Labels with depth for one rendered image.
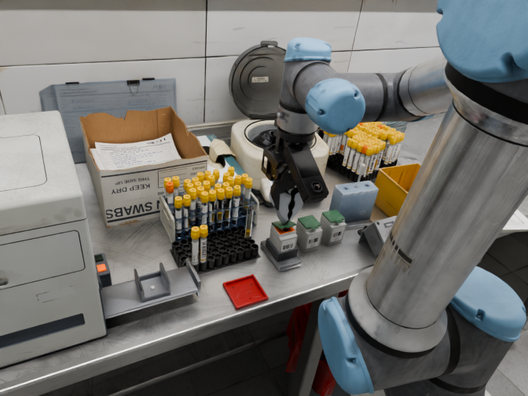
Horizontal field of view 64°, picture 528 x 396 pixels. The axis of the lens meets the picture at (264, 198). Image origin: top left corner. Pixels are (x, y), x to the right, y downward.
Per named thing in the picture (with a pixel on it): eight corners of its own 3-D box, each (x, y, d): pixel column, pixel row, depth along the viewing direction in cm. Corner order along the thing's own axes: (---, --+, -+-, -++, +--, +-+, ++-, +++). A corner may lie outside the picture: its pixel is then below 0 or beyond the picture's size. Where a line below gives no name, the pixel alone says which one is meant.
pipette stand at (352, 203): (337, 232, 103) (346, 198, 97) (324, 214, 108) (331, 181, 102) (372, 225, 106) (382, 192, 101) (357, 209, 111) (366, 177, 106)
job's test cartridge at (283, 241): (277, 260, 90) (281, 237, 87) (267, 246, 93) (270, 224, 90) (294, 255, 92) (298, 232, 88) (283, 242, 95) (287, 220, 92)
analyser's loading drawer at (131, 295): (83, 331, 70) (78, 309, 67) (78, 302, 75) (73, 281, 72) (200, 295, 79) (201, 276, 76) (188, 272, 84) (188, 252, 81)
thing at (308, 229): (303, 253, 95) (308, 230, 91) (292, 240, 98) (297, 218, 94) (318, 249, 97) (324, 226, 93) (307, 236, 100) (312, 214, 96)
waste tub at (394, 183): (399, 229, 106) (411, 196, 100) (368, 199, 116) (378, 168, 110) (439, 220, 111) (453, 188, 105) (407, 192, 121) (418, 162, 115)
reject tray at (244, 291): (236, 310, 80) (236, 307, 79) (222, 285, 84) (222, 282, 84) (268, 300, 83) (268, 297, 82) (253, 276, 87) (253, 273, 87)
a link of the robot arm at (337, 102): (395, 86, 60) (361, 61, 68) (322, 86, 57) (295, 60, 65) (381, 137, 64) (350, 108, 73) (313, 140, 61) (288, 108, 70)
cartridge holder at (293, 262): (279, 273, 89) (280, 260, 87) (259, 246, 95) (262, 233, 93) (300, 265, 91) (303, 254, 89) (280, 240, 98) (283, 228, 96)
